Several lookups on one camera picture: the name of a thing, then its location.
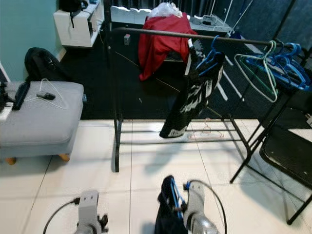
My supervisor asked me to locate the navy blue garment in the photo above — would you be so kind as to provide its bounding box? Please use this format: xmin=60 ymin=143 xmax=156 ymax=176
xmin=154 ymin=175 xmax=188 ymax=234

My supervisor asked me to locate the black garment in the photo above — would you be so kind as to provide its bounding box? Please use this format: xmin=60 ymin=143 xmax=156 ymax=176
xmin=159 ymin=50 xmax=226 ymax=139

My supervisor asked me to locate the grey upholstered ottoman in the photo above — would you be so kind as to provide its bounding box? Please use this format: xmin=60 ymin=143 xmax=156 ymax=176
xmin=0 ymin=80 xmax=86 ymax=164

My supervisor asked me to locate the black folding chair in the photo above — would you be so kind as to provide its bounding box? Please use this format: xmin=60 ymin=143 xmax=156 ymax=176
xmin=258 ymin=88 xmax=312 ymax=226

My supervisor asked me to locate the black tripod stick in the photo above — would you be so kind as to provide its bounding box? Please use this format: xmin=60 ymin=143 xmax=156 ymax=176
xmin=13 ymin=81 xmax=31 ymax=110

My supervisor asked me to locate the black and white gadget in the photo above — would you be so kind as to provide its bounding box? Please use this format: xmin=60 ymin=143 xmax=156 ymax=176
xmin=185 ymin=39 xmax=205 ymax=74

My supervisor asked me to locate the red cloth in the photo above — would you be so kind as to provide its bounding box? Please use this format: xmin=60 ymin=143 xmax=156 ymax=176
xmin=137 ymin=14 xmax=198 ymax=81

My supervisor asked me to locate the black backpack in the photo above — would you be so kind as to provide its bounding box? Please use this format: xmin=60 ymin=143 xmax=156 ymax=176
xmin=24 ymin=47 xmax=66 ymax=82

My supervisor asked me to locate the black metal clothes rack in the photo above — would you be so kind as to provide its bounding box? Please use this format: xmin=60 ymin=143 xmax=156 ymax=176
xmin=110 ymin=0 xmax=305 ymax=185

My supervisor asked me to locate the white cabinet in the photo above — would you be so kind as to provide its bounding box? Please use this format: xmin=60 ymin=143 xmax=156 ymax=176
xmin=53 ymin=0 xmax=104 ymax=48

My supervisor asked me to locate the white plastic bag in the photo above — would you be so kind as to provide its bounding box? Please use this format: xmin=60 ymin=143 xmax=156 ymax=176
xmin=149 ymin=2 xmax=182 ymax=19

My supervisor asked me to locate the white long desk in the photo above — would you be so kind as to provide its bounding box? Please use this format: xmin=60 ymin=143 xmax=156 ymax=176
xmin=110 ymin=6 xmax=230 ymax=35

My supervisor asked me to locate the small black bag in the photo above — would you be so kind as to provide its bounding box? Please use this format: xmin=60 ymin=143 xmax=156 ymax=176
xmin=58 ymin=0 xmax=86 ymax=14

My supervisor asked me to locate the light grey right wrist camera mount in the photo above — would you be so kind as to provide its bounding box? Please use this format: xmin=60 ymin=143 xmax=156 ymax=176
xmin=184 ymin=181 xmax=208 ymax=230

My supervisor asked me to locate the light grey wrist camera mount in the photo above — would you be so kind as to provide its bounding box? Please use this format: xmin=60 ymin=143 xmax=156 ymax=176
xmin=184 ymin=181 xmax=208 ymax=230
xmin=77 ymin=190 xmax=103 ymax=234

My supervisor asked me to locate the light grey left wrist camera mount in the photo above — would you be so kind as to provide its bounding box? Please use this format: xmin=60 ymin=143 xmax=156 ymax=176
xmin=77 ymin=190 xmax=103 ymax=234

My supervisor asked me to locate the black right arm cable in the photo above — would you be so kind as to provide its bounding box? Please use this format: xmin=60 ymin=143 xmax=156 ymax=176
xmin=186 ymin=179 xmax=227 ymax=234

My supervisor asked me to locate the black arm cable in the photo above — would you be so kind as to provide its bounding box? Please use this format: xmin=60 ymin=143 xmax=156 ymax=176
xmin=42 ymin=197 xmax=81 ymax=234
xmin=186 ymin=179 xmax=227 ymax=234

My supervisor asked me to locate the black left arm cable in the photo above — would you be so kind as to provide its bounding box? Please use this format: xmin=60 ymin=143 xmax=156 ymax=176
xmin=42 ymin=197 xmax=81 ymax=234

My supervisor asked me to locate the pink wire hanger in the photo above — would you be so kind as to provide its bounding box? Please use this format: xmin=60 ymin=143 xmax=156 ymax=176
xmin=188 ymin=117 xmax=225 ymax=141

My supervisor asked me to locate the white wire hanger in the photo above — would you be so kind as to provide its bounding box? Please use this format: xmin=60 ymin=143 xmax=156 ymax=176
xmin=24 ymin=78 xmax=66 ymax=110

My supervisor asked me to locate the pale green wire hanger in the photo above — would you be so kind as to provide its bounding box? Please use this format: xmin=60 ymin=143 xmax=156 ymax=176
xmin=234 ymin=40 xmax=279 ymax=103

